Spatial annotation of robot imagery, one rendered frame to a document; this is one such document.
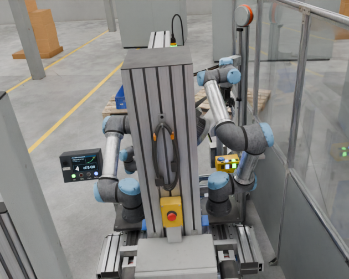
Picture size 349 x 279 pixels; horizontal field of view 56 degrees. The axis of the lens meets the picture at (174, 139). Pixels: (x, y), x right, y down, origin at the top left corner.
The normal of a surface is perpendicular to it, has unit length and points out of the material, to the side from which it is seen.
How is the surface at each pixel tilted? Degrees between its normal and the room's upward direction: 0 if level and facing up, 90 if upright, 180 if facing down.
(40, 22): 90
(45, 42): 90
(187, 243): 0
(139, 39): 90
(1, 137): 90
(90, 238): 0
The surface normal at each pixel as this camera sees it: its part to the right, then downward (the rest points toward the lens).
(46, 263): 0.07, 0.49
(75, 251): -0.08, -0.86
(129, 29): -0.19, 0.50
